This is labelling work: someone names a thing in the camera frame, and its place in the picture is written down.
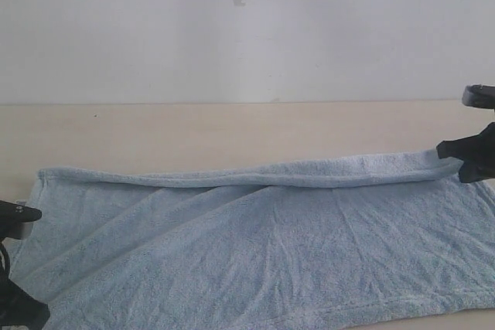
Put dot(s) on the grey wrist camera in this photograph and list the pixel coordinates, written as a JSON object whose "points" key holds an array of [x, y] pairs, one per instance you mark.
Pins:
{"points": [[17, 220], [479, 96]]}

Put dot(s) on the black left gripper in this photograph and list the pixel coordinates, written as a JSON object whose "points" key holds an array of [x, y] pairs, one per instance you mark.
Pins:
{"points": [[18, 309]]}

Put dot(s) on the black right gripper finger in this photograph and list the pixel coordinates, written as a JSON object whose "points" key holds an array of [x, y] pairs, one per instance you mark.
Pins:
{"points": [[476, 168], [479, 147]]}

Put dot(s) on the light blue fleece towel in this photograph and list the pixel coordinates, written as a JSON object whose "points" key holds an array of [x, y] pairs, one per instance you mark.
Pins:
{"points": [[304, 245]]}

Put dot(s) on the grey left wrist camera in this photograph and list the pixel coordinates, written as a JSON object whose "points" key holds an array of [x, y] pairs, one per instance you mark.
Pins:
{"points": [[17, 220]]}

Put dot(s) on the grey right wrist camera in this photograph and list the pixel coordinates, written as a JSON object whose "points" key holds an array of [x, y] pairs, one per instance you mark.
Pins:
{"points": [[479, 96]]}

